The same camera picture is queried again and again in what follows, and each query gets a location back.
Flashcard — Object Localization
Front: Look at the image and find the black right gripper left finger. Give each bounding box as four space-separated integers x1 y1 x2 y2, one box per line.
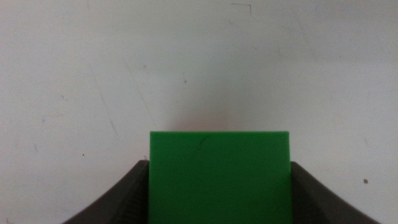
61 159 150 224

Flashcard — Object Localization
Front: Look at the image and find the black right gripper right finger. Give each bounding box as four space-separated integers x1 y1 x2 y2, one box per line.
290 161 382 224

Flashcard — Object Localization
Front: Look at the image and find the green cube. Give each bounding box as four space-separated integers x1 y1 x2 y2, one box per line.
147 130 294 224

